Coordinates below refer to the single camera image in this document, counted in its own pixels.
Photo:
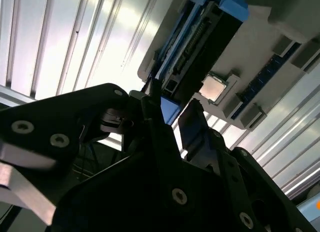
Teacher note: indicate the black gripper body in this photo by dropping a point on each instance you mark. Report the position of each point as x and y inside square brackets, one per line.
[125, 204]

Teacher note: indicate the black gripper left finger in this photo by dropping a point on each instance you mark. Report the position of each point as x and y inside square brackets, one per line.
[50, 122]

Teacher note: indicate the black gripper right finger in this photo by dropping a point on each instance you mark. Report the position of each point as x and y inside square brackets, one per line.
[225, 167]

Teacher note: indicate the hard disk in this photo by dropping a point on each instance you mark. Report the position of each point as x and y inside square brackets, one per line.
[205, 47]

